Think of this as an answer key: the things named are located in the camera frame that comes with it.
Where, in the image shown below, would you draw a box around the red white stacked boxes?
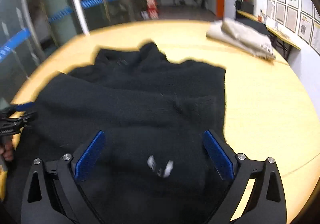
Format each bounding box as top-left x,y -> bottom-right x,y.
146,0 -> 158,20

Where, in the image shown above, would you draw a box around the yellow side table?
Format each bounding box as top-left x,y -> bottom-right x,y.
236,9 -> 300,61

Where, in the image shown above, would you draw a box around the potted green plant black planter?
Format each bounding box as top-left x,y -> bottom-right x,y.
234,0 -> 254,19

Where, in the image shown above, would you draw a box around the black Camel fleece jacket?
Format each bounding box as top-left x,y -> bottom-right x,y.
4,42 -> 226,223

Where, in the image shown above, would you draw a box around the person's left hand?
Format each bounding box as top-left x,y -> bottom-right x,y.
0,137 -> 14,162

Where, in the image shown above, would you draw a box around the dark garment on pile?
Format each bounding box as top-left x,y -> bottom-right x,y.
236,18 -> 269,36

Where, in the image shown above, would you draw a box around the beige folded cloth pile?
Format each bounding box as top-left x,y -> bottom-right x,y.
206,18 -> 276,60

